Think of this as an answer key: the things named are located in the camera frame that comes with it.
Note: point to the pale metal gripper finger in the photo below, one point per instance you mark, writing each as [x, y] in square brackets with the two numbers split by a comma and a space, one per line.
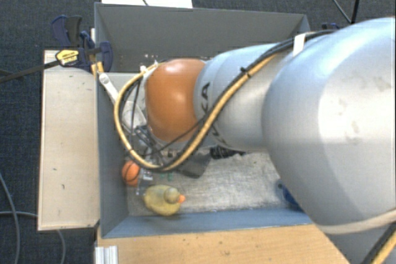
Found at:
[145, 177]

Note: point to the orange ball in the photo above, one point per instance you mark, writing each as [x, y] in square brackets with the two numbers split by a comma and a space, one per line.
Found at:
[130, 173]

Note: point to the yellow toy duck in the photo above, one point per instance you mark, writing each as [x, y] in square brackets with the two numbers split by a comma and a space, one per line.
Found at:
[161, 201]

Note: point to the pale wood flat board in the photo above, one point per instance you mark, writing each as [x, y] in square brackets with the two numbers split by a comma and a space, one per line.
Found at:
[69, 145]

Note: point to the grey metal bin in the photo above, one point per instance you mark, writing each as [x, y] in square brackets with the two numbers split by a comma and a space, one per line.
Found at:
[235, 182]

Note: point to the blue round object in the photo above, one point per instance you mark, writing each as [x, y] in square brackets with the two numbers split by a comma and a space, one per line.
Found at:
[287, 196]

